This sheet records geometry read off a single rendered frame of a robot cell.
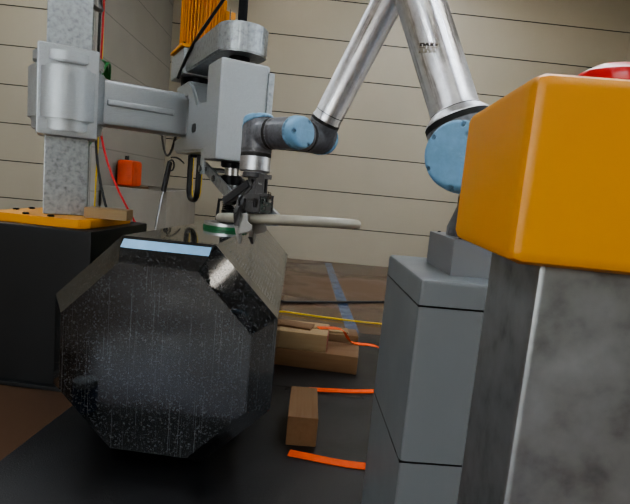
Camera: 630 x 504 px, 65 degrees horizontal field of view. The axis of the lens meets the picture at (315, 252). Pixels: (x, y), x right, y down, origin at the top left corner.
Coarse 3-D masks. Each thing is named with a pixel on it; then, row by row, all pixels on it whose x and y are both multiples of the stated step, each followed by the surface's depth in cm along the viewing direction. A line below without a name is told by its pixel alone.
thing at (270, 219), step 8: (216, 216) 161; (224, 216) 154; (232, 216) 151; (256, 216) 146; (264, 216) 146; (272, 216) 145; (280, 216) 145; (288, 216) 145; (296, 216) 145; (304, 216) 146; (312, 216) 147; (272, 224) 190; (280, 224) 146; (288, 224) 146; (296, 224) 146; (304, 224) 146; (312, 224) 146; (320, 224) 147; (328, 224) 149; (336, 224) 150; (344, 224) 153; (352, 224) 156; (360, 224) 164
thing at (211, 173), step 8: (200, 168) 235; (208, 168) 234; (216, 168) 240; (208, 176) 234; (216, 176) 223; (240, 176) 230; (216, 184) 223; (224, 184) 213; (224, 192) 212; (264, 224) 189
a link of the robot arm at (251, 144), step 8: (248, 120) 142; (256, 120) 142; (264, 120) 141; (248, 128) 143; (256, 128) 141; (248, 136) 143; (256, 136) 141; (248, 144) 143; (256, 144) 142; (248, 152) 143; (256, 152) 143; (264, 152) 144
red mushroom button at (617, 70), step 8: (600, 64) 25; (608, 64) 24; (616, 64) 24; (624, 64) 24; (584, 72) 25; (592, 72) 25; (600, 72) 24; (608, 72) 24; (616, 72) 24; (624, 72) 24
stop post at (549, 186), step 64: (512, 128) 22; (576, 128) 20; (512, 192) 21; (576, 192) 20; (512, 256) 21; (576, 256) 21; (512, 320) 26; (576, 320) 23; (512, 384) 25; (576, 384) 23; (512, 448) 24; (576, 448) 24
